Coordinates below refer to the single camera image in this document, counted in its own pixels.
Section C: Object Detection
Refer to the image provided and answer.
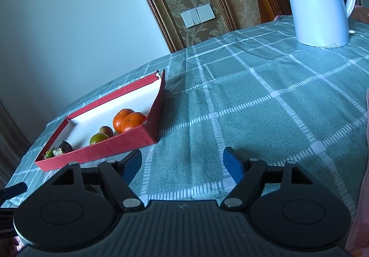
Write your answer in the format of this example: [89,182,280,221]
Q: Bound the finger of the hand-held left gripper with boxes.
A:
[1,182,28,199]

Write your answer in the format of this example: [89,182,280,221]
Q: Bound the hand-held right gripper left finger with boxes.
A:
[43,149,145,212]

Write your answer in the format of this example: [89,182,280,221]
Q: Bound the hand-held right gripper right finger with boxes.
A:
[220,146,327,212]

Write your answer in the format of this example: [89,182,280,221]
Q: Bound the red cardboard box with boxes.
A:
[35,69,166,171]

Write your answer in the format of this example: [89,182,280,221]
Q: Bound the orange tangerine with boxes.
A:
[113,108,135,133]
[121,112,147,134]

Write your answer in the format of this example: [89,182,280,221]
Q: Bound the dark fruit with pale stem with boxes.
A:
[53,140,74,156]

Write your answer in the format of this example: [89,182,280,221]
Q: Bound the green checked tablecloth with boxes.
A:
[0,16,369,211]

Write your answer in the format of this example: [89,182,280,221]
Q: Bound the pink cloth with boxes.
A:
[344,113,369,257]

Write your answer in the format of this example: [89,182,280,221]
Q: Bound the white electric kettle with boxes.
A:
[271,0,357,48]

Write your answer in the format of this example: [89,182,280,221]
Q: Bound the white wall switch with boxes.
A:
[181,4,214,28]

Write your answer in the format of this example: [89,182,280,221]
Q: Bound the gold wall moulding frame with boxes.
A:
[125,0,238,53]

